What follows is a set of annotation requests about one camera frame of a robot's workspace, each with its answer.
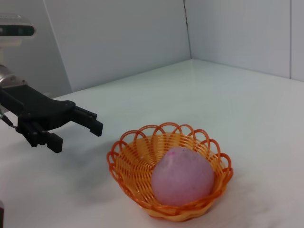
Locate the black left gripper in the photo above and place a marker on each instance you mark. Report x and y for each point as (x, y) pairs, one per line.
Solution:
(40, 109)

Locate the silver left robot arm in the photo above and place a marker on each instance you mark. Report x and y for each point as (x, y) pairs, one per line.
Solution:
(9, 76)

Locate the orange plastic woven basket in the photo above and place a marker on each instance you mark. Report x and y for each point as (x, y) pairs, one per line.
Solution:
(133, 164)

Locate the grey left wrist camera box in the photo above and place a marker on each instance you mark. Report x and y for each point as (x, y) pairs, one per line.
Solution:
(16, 29)

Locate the pink peach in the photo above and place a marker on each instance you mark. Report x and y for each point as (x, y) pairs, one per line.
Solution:
(183, 178)

